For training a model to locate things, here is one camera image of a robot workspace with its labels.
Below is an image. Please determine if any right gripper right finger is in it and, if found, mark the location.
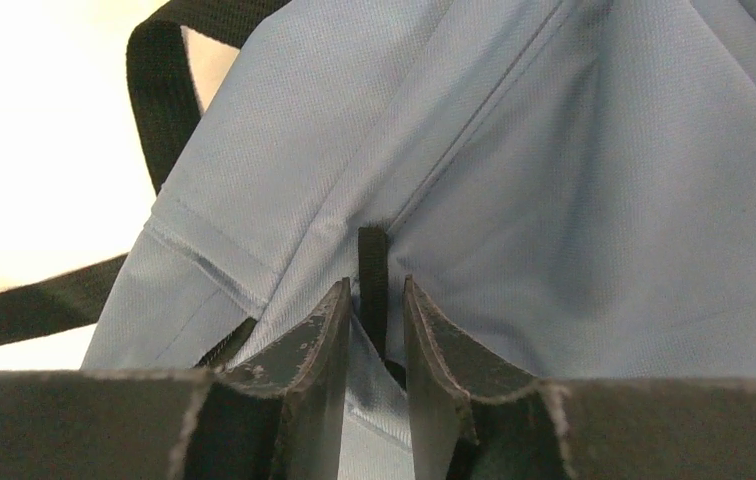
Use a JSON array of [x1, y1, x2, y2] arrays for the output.
[[403, 278, 756, 479]]

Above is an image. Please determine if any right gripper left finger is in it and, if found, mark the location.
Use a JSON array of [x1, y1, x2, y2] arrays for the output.
[[0, 279, 352, 479]]

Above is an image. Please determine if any blue-grey backpack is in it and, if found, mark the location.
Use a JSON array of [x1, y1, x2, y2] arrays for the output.
[[0, 1, 756, 479]]

